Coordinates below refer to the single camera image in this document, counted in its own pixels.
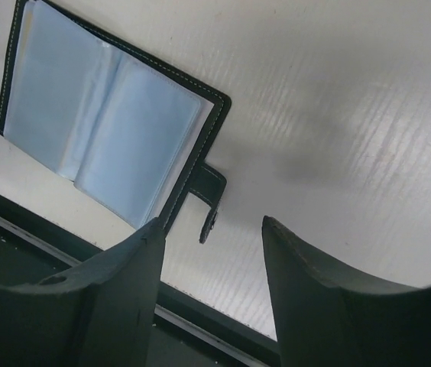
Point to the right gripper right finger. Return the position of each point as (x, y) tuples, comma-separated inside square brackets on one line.
[(327, 313)]

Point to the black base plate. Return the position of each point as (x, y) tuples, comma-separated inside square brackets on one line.
[(193, 315)]

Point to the black leather card holder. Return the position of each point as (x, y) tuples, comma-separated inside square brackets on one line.
[(126, 128)]

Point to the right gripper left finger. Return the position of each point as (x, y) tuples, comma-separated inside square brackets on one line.
[(98, 313)]

